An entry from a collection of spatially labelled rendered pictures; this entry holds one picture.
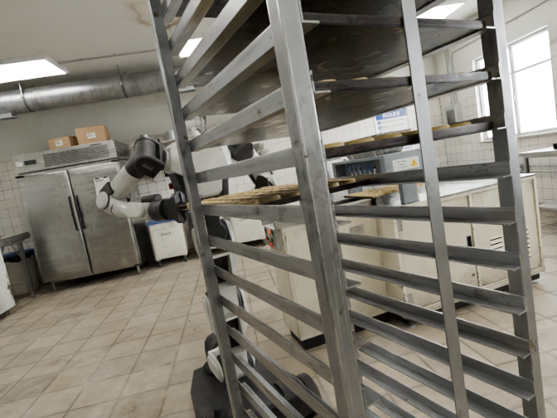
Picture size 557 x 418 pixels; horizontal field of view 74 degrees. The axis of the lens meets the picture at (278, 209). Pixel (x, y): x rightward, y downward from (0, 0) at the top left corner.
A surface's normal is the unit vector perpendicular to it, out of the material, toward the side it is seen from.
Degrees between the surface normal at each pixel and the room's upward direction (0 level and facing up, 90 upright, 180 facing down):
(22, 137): 90
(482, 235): 90
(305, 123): 90
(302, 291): 90
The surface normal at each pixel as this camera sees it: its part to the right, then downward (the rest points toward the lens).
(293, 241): 0.32, 0.05
